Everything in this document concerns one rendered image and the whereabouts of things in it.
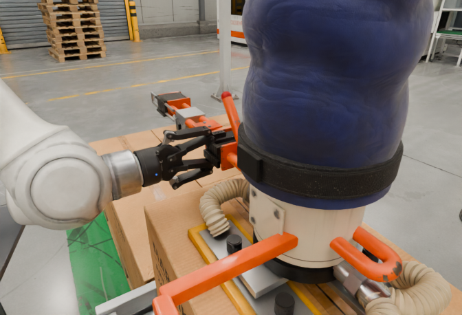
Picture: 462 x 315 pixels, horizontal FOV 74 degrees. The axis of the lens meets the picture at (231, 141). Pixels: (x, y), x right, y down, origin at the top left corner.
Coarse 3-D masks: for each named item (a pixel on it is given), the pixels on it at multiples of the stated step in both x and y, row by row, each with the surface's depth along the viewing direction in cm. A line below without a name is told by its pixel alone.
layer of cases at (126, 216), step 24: (216, 120) 226; (96, 144) 190; (120, 144) 190; (144, 144) 190; (216, 168) 165; (144, 192) 145; (168, 192) 145; (120, 216) 130; (144, 216) 130; (120, 240) 145; (144, 240) 117; (144, 264) 107
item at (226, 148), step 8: (224, 128) 72; (208, 144) 67; (216, 144) 65; (224, 144) 64; (232, 144) 64; (208, 152) 69; (216, 152) 64; (224, 152) 64; (216, 160) 66; (224, 160) 65; (224, 168) 66
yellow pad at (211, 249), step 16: (192, 240) 60; (208, 240) 58; (224, 240) 58; (240, 240) 54; (208, 256) 55; (224, 256) 54; (224, 288) 50; (240, 288) 48; (288, 288) 48; (240, 304) 47; (256, 304) 46; (272, 304) 46; (288, 304) 43; (304, 304) 46
